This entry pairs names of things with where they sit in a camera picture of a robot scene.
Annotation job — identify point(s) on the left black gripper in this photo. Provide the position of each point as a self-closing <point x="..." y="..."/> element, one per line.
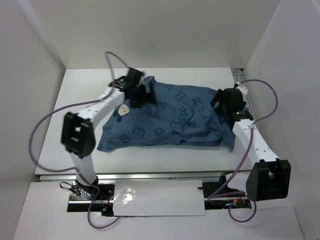
<point x="147" y="99"/>

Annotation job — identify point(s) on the blue cartoon print pillowcase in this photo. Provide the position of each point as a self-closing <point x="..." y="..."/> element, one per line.
<point x="183" y="115"/>

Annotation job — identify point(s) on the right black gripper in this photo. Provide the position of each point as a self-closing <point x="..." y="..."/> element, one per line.
<point x="219" y="96"/>

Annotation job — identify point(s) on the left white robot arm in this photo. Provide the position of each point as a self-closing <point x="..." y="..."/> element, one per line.
<point x="78" y="129"/>

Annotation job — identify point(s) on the white cover plate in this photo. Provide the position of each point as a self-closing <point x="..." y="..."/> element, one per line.
<point x="158" y="198"/>

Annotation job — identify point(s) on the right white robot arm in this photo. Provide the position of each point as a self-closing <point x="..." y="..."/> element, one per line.
<point x="261" y="174"/>

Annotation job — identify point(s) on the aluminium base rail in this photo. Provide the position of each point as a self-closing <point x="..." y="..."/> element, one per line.
<point x="78" y="200"/>

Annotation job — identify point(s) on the aluminium side rail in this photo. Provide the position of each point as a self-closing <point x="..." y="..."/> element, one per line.
<point x="242" y="82"/>

